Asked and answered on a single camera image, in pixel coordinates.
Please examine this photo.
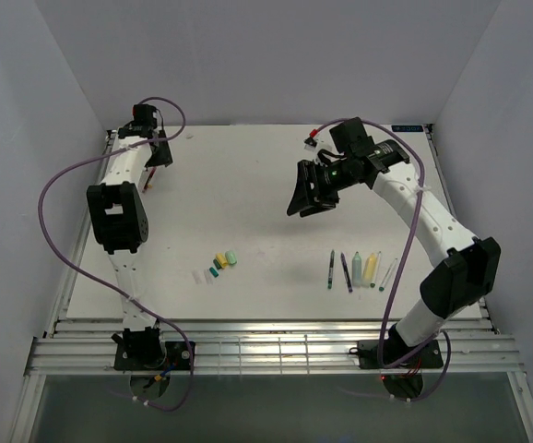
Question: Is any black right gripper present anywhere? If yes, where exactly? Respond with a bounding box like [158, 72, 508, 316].
[286, 157, 362, 218]

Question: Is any red yellow thin pen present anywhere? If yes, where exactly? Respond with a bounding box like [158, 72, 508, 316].
[142, 167, 157, 193]

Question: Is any green capped thin pen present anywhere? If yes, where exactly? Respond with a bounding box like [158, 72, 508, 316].
[327, 249, 335, 290]

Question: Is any black thin pen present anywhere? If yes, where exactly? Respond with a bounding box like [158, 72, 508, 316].
[340, 252, 353, 293]

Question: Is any green highlighter pen body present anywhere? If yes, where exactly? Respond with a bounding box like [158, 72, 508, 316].
[351, 252, 362, 288]

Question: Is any yellow highlighter pen body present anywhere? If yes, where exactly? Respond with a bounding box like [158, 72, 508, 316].
[361, 253, 378, 287]

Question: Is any green highlighter cap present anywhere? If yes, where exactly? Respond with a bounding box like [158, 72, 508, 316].
[224, 250, 237, 266]

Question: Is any white green thin pen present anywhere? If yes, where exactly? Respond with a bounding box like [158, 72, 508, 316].
[370, 250, 383, 288]

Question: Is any yellow highlighter cap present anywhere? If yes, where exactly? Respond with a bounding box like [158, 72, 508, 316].
[215, 253, 229, 269]

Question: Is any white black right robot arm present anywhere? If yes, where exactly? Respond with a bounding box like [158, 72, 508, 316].
[287, 150, 501, 367]

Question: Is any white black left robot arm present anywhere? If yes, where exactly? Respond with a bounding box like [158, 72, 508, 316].
[87, 119, 172, 369]

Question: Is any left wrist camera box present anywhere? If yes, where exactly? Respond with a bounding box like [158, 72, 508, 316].
[132, 103, 158, 128]

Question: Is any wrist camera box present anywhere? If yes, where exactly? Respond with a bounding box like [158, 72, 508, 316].
[132, 103, 158, 128]
[329, 117, 374, 158]

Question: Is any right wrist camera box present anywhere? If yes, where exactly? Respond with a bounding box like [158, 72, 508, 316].
[329, 117, 374, 158]

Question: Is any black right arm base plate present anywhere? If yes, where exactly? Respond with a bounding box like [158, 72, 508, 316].
[348, 339, 444, 370]

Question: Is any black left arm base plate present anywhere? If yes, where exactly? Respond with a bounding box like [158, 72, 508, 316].
[113, 341, 196, 372]

